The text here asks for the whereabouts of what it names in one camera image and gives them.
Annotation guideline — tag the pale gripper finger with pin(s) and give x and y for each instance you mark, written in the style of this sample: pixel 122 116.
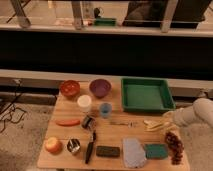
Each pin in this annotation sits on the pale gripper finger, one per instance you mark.
pixel 171 127
pixel 168 114

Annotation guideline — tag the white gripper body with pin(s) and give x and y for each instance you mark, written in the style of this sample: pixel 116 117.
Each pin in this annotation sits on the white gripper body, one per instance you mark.
pixel 179 117

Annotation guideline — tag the yellow banana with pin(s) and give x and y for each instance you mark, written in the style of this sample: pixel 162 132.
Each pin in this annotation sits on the yellow banana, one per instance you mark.
pixel 155 125

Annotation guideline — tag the blue cup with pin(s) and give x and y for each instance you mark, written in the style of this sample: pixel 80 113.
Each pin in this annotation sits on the blue cup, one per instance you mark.
pixel 105 110

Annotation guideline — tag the metal cup lying down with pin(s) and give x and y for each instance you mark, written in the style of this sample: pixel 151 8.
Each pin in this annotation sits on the metal cup lying down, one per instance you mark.
pixel 88 123

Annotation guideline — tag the white cup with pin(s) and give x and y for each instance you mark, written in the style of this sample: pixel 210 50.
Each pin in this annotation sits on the white cup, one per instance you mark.
pixel 85 103

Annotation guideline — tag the upright metal cup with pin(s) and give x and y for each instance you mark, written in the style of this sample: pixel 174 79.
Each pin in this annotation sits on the upright metal cup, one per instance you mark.
pixel 73 146

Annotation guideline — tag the dark red grapes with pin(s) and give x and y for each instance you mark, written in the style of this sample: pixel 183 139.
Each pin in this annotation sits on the dark red grapes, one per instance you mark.
pixel 176 146

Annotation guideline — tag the green sponge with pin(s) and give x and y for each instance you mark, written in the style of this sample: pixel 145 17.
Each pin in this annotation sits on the green sponge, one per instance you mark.
pixel 156 151

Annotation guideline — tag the green plastic tray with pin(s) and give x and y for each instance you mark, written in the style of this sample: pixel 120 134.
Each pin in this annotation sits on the green plastic tray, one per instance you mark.
pixel 146 95

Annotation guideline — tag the metal fork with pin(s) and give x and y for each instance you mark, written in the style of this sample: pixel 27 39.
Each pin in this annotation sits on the metal fork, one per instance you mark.
pixel 129 124

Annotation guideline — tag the grey blue cloth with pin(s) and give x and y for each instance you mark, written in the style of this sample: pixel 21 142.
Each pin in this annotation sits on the grey blue cloth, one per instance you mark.
pixel 134 155

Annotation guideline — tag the dark sponge block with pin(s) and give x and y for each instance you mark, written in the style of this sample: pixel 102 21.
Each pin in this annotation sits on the dark sponge block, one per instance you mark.
pixel 107 151

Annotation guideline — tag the purple bowl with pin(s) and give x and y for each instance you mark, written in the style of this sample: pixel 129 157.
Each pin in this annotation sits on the purple bowl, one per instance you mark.
pixel 100 87

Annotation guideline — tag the wooden table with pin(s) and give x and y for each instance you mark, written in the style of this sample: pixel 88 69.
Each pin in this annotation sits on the wooden table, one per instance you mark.
pixel 107 134

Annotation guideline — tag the red bowl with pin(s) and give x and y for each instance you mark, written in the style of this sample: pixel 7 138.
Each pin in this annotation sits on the red bowl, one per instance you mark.
pixel 69 88

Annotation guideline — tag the small green background bin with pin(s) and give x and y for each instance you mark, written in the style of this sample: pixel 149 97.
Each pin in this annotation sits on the small green background bin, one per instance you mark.
pixel 105 22

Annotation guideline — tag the red yellow apple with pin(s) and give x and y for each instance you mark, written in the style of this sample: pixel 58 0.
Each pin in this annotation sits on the red yellow apple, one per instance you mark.
pixel 53 145

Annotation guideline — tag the black handled tool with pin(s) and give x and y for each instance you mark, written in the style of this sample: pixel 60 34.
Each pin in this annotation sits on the black handled tool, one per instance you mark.
pixel 90 147

